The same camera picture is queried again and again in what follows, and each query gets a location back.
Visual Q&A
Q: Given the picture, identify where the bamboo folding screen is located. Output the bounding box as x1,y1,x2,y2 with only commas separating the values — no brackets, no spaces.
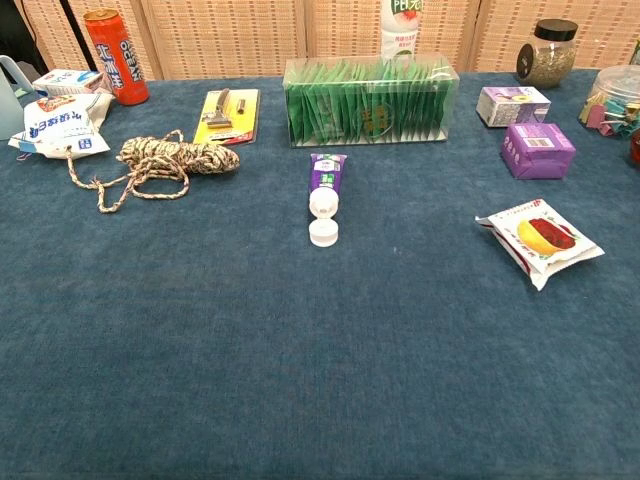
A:
14,0,640,81

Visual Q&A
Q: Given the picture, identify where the clear tub of binder clips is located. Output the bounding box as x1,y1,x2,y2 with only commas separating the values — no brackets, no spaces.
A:
578,64,640,138

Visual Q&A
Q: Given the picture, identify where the razor in yellow blister pack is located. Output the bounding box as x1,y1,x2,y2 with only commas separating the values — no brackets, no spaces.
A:
192,87,262,146

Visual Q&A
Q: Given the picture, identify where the purple white carton box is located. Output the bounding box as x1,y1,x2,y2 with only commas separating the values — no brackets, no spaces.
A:
475,85,552,129

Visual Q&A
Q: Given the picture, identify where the blue tablecloth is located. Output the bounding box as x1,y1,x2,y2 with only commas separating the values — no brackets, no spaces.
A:
0,69,640,480

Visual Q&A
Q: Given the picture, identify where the white blue-print powder bag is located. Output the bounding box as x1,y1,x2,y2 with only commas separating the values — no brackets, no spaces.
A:
7,92,115,160

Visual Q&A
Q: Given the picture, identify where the white snack packet red fruit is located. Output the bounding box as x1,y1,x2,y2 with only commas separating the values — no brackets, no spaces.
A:
474,198,606,292

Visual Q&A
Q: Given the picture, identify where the small purple white-capped bottle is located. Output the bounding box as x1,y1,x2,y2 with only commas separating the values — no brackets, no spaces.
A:
307,152,349,249

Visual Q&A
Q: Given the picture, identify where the purple wrapped pack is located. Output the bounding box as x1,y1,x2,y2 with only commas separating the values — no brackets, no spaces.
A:
500,122,577,181

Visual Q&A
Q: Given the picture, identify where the clear box of green teabags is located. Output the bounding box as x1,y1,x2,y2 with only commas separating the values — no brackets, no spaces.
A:
282,53,460,150

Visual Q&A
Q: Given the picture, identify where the glass jar black lid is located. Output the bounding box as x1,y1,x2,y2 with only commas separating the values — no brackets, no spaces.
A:
515,18,580,90

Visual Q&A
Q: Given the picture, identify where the red soda can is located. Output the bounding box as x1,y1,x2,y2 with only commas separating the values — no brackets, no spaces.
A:
82,8,151,107

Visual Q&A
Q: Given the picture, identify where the white green drink bottle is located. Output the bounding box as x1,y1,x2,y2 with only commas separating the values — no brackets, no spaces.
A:
380,0,425,62

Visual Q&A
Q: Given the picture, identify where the braided multicolour rope bundle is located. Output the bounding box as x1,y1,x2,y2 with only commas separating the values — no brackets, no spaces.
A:
64,129,241,215

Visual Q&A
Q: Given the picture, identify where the person in dark clothes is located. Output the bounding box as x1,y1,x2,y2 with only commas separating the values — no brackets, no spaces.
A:
0,0,49,76

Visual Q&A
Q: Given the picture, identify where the white blue milk carton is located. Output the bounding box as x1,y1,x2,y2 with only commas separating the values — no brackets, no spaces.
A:
32,68,105,97

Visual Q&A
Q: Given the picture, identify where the light blue plastic pitcher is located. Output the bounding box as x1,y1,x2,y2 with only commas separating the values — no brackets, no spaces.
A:
0,54,35,142

